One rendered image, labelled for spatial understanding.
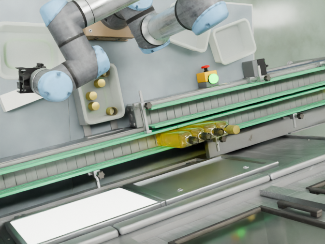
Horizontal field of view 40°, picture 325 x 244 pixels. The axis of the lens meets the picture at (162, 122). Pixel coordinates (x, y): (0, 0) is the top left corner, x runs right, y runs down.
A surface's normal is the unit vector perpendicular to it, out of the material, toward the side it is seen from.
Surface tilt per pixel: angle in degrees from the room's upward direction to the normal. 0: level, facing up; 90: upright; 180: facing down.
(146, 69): 0
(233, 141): 0
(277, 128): 0
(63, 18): 10
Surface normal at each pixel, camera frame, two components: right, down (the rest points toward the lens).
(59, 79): 0.47, 0.16
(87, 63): 0.33, -0.01
